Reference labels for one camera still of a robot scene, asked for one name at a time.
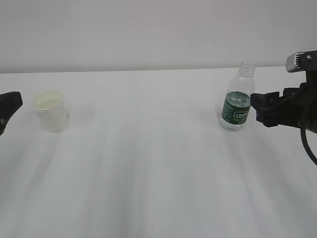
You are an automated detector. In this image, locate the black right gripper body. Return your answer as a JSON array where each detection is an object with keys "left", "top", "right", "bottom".
[{"left": 280, "top": 71, "right": 317, "bottom": 133}]

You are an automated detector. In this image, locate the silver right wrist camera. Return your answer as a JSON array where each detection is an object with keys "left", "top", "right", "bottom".
[{"left": 286, "top": 49, "right": 317, "bottom": 73}]

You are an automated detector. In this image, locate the white paper cup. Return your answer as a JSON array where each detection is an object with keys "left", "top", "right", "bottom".
[{"left": 32, "top": 89, "right": 68, "bottom": 133}]

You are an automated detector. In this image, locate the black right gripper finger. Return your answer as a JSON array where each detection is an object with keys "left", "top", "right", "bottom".
[{"left": 251, "top": 92, "right": 283, "bottom": 127}]

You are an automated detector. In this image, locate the clear water bottle green label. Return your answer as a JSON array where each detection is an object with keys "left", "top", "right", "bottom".
[{"left": 218, "top": 61, "right": 256, "bottom": 131}]

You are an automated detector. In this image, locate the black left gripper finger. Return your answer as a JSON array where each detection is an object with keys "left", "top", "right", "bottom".
[{"left": 0, "top": 91, "right": 23, "bottom": 135}]

